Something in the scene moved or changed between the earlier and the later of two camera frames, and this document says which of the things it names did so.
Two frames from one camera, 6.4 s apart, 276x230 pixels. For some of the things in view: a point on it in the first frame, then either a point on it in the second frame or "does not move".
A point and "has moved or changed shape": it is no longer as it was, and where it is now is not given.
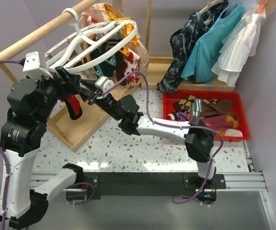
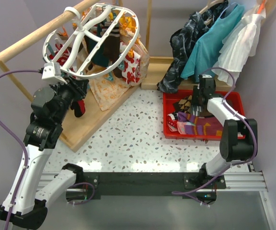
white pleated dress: (241, 41) does not move
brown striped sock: (119, 58) → (112, 43)
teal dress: (200, 65) does not move
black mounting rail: (148, 185) does not move
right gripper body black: (97, 100) → (196, 94)
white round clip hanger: (96, 44) has moved or changed shape
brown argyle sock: (184, 104) does not move
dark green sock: (106, 68) → (100, 60)
